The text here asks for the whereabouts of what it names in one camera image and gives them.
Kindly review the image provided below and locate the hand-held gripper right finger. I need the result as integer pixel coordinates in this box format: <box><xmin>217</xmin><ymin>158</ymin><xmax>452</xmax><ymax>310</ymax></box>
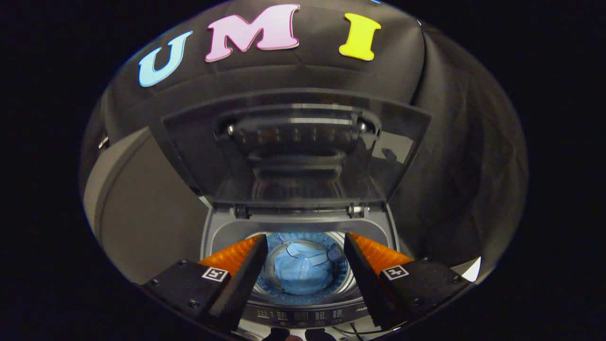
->
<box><xmin>343</xmin><ymin>231</ymin><xmax>474</xmax><ymax>330</ymax></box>

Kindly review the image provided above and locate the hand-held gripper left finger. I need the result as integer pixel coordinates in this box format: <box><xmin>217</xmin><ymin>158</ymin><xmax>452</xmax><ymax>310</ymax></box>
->
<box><xmin>142</xmin><ymin>233</ymin><xmax>269</xmax><ymax>332</ymax></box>

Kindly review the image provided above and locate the dark glass washing machine lid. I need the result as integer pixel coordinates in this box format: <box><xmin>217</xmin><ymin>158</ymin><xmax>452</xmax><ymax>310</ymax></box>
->
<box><xmin>161</xmin><ymin>88</ymin><xmax>432</xmax><ymax>215</ymax></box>

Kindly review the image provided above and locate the black power cable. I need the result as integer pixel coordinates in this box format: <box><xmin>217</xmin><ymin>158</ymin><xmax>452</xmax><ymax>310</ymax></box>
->
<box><xmin>331</xmin><ymin>322</ymin><xmax>367</xmax><ymax>341</ymax></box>

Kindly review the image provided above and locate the light blue polo shirt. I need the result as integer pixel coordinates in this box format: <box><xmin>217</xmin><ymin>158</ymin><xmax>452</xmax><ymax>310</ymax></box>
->
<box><xmin>272</xmin><ymin>241</ymin><xmax>338</xmax><ymax>295</ymax></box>

